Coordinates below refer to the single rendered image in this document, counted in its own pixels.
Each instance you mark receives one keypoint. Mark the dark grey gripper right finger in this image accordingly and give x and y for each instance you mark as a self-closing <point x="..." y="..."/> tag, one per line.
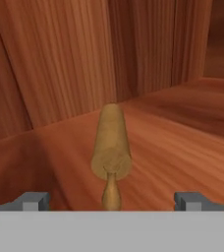
<point x="192" y="201"/>

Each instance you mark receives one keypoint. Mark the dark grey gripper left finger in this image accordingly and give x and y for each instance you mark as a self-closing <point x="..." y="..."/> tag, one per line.
<point x="32" y="201"/>

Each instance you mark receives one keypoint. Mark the wooden rolling pin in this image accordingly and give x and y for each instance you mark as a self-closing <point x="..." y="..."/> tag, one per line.
<point x="111" y="144"/>

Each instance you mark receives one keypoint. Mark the brown wooden cabinet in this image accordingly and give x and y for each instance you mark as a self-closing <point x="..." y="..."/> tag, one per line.
<point x="169" y="98"/>

